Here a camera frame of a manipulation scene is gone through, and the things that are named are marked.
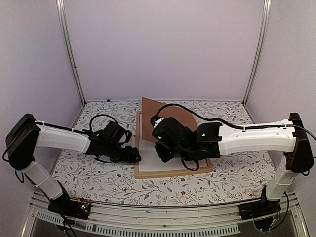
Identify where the left aluminium post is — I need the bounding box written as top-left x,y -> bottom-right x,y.
56,0 -> 87,106

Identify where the wooden picture frame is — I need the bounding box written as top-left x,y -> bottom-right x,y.
134,108 -> 213,179

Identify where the brown backing board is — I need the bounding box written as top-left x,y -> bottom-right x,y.
141,96 -> 198,143

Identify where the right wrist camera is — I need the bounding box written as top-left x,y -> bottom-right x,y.
150,116 -> 164,128

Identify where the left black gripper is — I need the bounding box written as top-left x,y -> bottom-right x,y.
104,142 -> 141,164

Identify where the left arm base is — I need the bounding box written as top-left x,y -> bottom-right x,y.
48,197 -> 91,220

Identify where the right aluminium post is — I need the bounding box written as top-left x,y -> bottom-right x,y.
242,0 -> 272,106

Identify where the floral tablecloth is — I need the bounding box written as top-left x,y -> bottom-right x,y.
52,100 -> 275,206

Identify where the aluminium post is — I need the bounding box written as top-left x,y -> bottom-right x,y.
242,0 -> 272,106
56,0 -> 87,106

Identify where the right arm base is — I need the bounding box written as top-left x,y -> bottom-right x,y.
238,199 -> 281,232

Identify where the front aluminium rail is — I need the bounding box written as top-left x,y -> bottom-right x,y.
21,191 -> 311,237

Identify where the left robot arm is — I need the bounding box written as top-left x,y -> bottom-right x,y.
2,114 -> 141,214

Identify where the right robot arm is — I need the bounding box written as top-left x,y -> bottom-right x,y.
150,104 -> 316,215

